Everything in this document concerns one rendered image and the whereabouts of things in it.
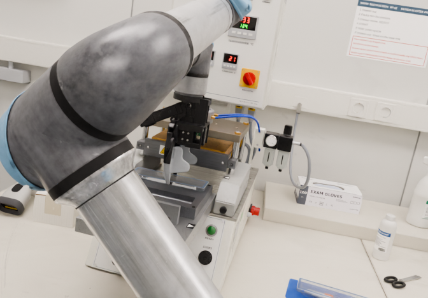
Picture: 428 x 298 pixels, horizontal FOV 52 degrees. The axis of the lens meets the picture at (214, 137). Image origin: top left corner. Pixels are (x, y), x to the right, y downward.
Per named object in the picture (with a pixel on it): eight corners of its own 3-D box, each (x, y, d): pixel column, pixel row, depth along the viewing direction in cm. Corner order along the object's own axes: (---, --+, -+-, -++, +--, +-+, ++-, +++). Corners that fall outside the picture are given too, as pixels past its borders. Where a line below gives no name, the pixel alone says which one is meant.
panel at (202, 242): (92, 266, 107) (112, 192, 111) (209, 298, 102) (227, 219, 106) (88, 267, 105) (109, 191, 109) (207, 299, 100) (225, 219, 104)
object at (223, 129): (166, 132, 142) (171, 92, 139) (260, 151, 136) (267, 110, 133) (137, 148, 119) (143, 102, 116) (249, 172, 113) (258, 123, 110)
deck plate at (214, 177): (162, 150, 155) (163, 148, 155) (258, 170, 149) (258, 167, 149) (104, 191, 111) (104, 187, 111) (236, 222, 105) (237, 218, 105)
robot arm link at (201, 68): (172, 21, 93) (192, 24, 101) (166, 72, 96) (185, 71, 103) (205, 25, 90) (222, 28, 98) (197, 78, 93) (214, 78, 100)
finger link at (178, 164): (183, 189, 98) (192, 149, 98) (158, 183, 99) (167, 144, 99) (186, 188, 101) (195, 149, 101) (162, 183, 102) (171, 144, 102)
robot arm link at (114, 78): (104, -3, 39) (228, -36, 82) (35, 65, 44) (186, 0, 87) (183, 97, 42) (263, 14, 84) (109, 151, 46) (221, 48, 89)
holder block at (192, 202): (135, 177, 111) (136, 167, 110) (211, 194, 107) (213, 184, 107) (106, 198, 95) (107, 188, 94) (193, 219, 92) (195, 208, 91)
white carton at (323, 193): (293, 191, 172) (297, 174, 170) (352, 202, 171) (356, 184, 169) (296, 203, 160) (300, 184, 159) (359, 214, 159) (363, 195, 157)
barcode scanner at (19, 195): (29, 191, 146) (30, 169, 144) (52, 195, 145) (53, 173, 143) (-8, 214, 126) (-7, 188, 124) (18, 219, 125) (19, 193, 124)
